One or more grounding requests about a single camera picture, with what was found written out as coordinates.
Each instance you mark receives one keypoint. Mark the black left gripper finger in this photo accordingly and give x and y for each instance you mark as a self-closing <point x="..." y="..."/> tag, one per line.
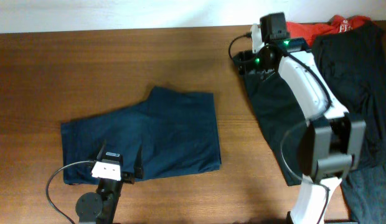
<point x="100" y="154"/>
<point x="138" y="165"/>

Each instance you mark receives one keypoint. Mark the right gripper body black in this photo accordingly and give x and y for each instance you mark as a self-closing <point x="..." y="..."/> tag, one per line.
<point x="253" y="61"/>

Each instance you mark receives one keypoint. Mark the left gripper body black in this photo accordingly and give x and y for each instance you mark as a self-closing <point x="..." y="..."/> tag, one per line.
<point x="109" y="185"/>

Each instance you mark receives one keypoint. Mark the dark blue shirt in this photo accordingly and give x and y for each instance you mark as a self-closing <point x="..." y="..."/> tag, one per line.
<point x="176" y="133"/>

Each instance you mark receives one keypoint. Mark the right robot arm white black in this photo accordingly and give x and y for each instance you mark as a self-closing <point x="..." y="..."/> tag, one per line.
<point x="330" y="147"/>

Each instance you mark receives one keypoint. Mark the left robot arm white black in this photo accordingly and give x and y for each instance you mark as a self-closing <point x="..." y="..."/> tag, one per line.
<point x="100" y="206"/>

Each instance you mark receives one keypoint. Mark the red t-shirt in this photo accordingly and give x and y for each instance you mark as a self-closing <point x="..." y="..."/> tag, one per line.
<point x="336" y="25"/>

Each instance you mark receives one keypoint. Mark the black t-shirt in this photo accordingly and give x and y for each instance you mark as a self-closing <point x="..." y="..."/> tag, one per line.
<point x="354" y="66"/>

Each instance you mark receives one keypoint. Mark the grey dark garment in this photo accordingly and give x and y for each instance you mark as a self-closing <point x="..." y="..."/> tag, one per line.
<point x="364" y="192"/>

